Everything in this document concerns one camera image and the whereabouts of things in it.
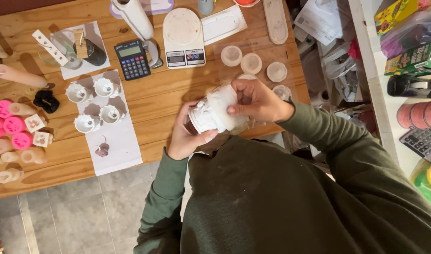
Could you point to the black desk calculator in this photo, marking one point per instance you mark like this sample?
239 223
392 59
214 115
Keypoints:
132 59

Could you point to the white rectangular tray mould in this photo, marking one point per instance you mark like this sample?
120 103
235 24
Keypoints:
224 24

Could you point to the white kitchen scale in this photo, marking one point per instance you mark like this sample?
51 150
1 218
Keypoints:
183 38

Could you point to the wooden wick holder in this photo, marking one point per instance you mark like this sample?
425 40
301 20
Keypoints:
81 44

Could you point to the group of beige silicone moulds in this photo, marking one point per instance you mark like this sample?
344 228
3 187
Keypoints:
28 155

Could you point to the white perforated wick holder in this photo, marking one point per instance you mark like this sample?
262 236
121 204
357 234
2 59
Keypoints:
49 47

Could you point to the person's left hand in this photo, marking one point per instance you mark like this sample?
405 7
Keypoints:
183 136

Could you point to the white candle cup with wick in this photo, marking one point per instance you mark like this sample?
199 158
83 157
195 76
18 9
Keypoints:
87 123
106 87
111 114
78 92

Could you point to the small white paper sheet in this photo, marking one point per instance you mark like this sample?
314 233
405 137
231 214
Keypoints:
95 72

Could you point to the white wiping cloth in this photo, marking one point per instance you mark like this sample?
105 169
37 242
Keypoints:
227 107

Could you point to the small mauve flower candle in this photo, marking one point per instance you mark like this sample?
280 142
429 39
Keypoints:
102 150

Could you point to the long white paper sheet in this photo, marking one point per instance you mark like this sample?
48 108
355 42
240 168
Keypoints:
113 148

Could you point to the beige oval tray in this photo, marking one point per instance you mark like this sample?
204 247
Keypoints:
276 21

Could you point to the clear glass jar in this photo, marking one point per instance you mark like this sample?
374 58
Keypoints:
61 56

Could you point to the purple rimmed container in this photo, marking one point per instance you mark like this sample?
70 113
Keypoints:
155 6

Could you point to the metal paper towel holder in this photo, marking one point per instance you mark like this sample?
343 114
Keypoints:
153 53

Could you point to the person's right hand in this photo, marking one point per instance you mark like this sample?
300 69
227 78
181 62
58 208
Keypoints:
266 104

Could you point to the clear plastic sheet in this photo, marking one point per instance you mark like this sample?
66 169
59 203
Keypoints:
261 51

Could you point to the white ornate relief jar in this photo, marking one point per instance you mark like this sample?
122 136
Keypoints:
201 118

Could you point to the white square silicone mould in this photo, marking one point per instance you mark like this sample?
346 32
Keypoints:
42 139
34 123

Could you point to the dark glass jar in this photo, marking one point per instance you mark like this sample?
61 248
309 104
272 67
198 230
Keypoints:
94 53

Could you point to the heap of papers and bags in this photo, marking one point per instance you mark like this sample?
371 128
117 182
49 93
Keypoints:
328 60

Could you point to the person's green sweater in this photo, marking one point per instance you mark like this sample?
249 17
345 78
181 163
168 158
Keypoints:
272 197

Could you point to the black flower candle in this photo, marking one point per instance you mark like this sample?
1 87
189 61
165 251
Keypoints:
46 101

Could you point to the red bowl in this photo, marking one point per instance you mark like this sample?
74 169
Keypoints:
246 2

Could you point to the round white silicone mould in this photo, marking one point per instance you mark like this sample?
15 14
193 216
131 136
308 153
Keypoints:
282 92
246 76
231 55
276 71
251 63

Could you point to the white paper towel roll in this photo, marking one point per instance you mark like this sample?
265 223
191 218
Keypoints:
135 17

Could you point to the white shelf with goods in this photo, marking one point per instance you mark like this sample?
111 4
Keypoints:
409 81

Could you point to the grey cup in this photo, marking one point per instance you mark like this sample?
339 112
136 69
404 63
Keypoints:
205 6

